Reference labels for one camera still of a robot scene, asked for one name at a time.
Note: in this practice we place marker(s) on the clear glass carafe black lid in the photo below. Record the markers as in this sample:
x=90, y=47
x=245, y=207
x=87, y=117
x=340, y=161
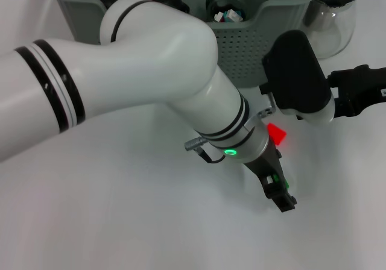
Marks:
x=340, y=26

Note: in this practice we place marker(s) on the grey-green perforated storage bin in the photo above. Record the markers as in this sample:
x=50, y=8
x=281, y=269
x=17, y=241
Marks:
x=241, y=56

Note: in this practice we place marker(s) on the green toy brick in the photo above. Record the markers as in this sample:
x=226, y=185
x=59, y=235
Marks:
x=275, y=178

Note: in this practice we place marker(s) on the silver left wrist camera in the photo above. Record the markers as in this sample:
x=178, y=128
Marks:
x=295, y=74

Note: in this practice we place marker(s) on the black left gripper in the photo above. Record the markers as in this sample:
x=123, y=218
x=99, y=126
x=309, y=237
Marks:
x=265, y=161

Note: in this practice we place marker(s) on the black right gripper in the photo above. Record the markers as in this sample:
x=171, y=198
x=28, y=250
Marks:
x=368, y=86

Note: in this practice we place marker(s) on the orange-red slope brick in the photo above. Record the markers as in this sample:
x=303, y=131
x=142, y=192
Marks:
x=277, y=134

